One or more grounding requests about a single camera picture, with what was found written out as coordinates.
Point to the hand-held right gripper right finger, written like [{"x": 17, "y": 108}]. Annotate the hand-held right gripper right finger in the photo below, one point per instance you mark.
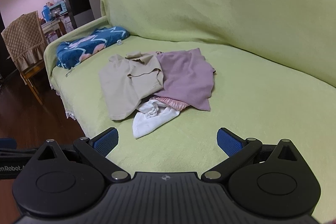
[{"x": 229, "y": 143}]

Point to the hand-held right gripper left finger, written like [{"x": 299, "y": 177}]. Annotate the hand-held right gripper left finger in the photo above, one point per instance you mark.
[{"x": 107, "y": 142}]

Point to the white garment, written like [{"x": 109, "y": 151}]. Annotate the white garment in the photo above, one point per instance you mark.
[{"x": 147, "y": 125}]

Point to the beige shirt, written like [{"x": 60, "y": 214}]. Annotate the beige shirt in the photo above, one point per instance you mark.
[{"x": 118, "y": 87}]

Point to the pink striped garment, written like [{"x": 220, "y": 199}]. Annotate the pink striped garment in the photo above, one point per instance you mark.
[{"x": 173, "y": 103}]

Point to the purple garment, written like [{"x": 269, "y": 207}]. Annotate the purple garment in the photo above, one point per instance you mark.
[{"x": 183, "y": 77}]

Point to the green covered sofa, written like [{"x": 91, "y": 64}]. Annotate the green covered sofa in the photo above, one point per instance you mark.
[{"x": 236, "y": 29}]

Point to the wooden chair with quilted cover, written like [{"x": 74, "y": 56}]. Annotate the wooden chair with quilted cover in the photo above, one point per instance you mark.
[{"x": 23, "y": 35}]

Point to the white side table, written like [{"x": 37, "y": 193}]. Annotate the white side table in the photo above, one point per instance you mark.
[{"x": 53, "y": 26}]

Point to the black refrigerator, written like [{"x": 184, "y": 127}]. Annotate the black refrigerator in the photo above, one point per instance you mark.
[{"x": 78, "y": 8}]

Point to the blue thermos jug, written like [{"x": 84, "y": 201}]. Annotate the blue thermos jug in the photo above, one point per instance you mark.
[{"x": 46, "y": 13}]

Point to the blue toaster oven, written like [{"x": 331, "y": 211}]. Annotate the blue toaster oven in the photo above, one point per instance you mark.
[{"x": 58, "y": 8}]

